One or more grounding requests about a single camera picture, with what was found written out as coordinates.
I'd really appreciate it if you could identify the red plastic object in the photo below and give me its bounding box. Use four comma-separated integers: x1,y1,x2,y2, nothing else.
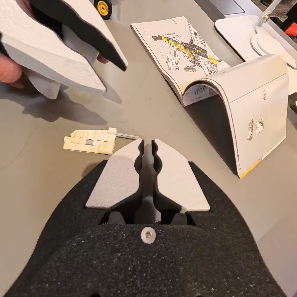
284,22,297,37

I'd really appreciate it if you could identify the white monitor stand base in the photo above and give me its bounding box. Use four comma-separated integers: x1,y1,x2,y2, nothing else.
214,15,297,68

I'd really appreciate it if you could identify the grey laptop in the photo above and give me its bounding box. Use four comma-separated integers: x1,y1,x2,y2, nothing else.
194,0,247,20

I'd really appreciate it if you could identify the yellow black toy wheel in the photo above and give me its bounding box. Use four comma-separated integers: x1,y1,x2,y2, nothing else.
94,0,113,20

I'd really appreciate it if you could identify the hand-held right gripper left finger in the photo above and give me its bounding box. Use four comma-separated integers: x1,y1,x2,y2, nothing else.
85,138,144,210

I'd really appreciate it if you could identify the person's left hand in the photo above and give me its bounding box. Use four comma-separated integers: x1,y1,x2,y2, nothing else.
0,52,32,90

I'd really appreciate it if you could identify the white toy brick model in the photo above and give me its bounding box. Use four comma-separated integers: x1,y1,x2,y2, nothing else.
63,127,140,155

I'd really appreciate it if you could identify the open instruction booklet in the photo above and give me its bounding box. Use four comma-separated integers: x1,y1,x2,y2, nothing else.
130,16,291,180

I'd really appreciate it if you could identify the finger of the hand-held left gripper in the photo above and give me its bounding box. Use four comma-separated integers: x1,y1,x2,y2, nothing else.
0,0,108,100
30,0,128,71

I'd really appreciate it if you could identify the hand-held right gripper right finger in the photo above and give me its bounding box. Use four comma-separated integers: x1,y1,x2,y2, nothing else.
151,138,211,213

